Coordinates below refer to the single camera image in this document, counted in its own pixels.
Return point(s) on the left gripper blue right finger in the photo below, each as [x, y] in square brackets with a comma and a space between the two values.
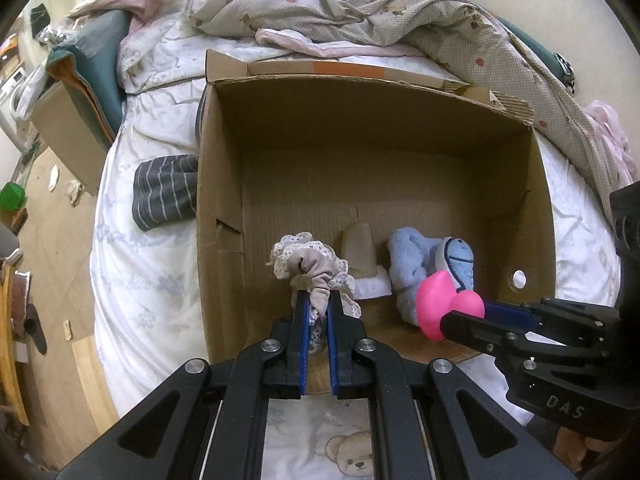
[348, 378]

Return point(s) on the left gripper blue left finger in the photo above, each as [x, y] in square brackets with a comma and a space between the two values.
[289, 373]

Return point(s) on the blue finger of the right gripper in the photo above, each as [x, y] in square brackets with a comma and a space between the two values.
[501, 333]

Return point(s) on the white lace sock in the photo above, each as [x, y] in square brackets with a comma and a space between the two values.
[375, 287]

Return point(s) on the pink toy ear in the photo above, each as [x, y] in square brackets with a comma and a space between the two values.
[436, 297]

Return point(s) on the light blue fuzzy sock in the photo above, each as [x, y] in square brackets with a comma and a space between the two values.
[414, 257]

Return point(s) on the person's right hand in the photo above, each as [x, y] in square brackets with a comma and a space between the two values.
[572, 448]

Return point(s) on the open cardboard box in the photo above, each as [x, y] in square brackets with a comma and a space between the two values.
[289, 147]

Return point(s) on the dark striped garment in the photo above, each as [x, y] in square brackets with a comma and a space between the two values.
[165, 191]

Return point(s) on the pink garment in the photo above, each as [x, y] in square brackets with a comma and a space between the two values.
[606, 122]

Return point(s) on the black slipper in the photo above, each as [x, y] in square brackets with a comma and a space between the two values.
[33, 328]

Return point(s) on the green plastic bucket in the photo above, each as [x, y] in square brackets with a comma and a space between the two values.
[12, 197]

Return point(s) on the brown cardboard side box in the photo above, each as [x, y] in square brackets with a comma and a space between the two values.
[59, 124]

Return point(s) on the beige patterned quilt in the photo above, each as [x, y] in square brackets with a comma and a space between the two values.
[458, 35]

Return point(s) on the teal pillow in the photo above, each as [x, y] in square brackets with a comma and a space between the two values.
[86, 64]

